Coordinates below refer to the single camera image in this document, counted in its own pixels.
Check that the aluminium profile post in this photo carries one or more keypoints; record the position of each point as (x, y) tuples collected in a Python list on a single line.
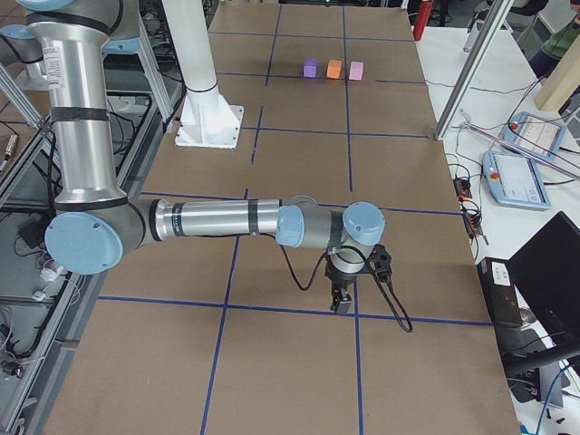
[(481, 37)]

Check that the pink foam cube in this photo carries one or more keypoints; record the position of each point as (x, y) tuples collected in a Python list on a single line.
[(356, 71)]

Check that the black monitor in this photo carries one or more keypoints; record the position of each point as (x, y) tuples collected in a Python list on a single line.
[(545, 271)]

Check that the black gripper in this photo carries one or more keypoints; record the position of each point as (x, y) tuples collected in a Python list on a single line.
[(341, 280)]

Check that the black box with label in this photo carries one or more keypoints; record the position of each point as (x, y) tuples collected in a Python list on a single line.
[(499, 293)]

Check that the wooden board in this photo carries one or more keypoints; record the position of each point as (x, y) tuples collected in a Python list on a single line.
[(562, 83)]

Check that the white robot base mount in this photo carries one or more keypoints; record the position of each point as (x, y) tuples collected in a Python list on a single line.
[(207, 120)]

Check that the red cylinder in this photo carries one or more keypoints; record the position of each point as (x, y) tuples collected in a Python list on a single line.
[(422, 19)]

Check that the orange foam cube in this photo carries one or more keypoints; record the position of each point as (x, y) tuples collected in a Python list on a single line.
[(334, 69)]

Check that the purple foam cube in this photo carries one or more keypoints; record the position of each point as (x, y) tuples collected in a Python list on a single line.
[(310, 68)]

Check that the right teach pendant tablet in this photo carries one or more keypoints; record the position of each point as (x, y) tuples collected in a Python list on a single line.
[(514, 181)]

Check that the teach pendant tablet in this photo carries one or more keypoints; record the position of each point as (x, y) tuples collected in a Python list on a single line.
[(535, 133), (514, 181)]

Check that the aluminium frame left side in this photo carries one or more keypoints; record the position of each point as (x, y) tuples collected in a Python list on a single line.
[(96, 224)]

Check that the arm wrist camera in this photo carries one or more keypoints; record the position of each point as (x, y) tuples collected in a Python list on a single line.
[(380, 260)]

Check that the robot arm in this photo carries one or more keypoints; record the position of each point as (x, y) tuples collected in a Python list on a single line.
[(345, 237)]

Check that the left teach pendant tablet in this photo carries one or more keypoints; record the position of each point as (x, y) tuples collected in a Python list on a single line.
[(535, 133)]

